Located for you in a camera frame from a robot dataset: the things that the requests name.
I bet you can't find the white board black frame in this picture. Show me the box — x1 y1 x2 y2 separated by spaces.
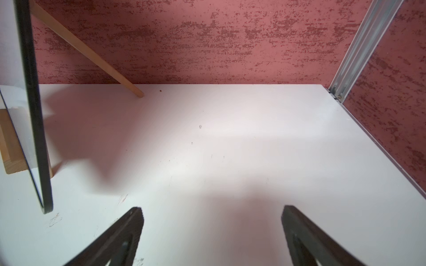
1 1 54 214

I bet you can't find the wooden board stand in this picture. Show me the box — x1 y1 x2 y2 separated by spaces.
1 1 144 174

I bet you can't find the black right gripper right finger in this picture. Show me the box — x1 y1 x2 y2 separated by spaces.
281 205 364 266

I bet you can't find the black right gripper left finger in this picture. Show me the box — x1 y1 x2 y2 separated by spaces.
66 207 144 266

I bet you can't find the right aluminium corner post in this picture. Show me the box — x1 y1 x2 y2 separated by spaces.
328 0 403 104

